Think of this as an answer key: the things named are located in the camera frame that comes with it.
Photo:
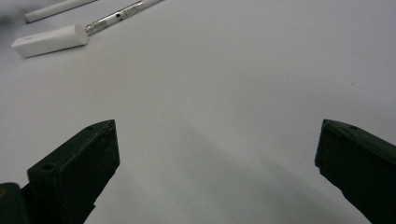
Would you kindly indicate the clear barrel pen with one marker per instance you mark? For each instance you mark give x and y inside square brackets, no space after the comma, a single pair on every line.
[121,15]

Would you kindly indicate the white pen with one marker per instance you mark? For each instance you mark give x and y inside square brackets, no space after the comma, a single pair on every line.
[56,9]

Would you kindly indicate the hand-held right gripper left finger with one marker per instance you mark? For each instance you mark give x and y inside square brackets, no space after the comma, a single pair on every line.
[77,168]

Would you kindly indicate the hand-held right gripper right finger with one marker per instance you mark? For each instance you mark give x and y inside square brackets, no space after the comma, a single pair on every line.
[358,168]

